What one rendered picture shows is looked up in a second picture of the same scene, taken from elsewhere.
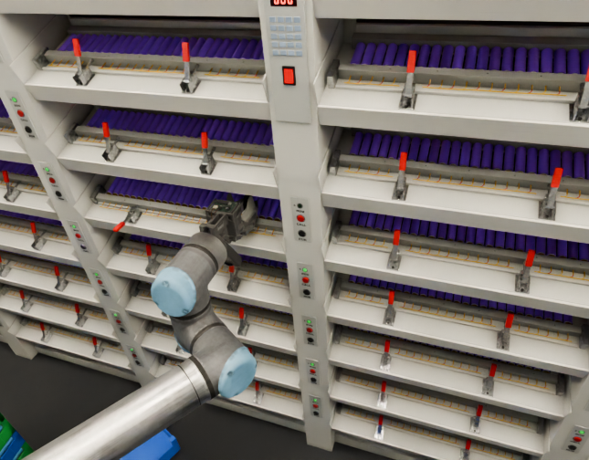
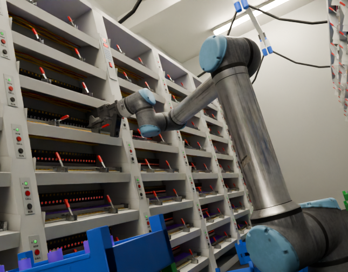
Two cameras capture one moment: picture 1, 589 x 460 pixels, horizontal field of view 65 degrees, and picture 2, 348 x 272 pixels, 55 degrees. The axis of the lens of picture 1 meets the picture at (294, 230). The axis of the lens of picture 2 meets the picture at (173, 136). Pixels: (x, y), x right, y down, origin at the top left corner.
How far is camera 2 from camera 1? 2.17 m
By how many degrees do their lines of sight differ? 98
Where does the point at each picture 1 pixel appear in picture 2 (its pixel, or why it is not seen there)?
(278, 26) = (106, 51)
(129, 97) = (63, 55)
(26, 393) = not seen: outside the picture
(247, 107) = (101, 72)
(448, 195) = not seen: hidden behind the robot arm
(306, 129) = (116, 82)
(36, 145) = (5, 62)
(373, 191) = not seen: hidden behind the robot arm
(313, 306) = (136, 168)
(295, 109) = (113, 75)
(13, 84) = (3, 26)
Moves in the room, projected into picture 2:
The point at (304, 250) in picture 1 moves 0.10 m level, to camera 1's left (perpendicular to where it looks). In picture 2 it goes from (126, 134) to (122, 130)
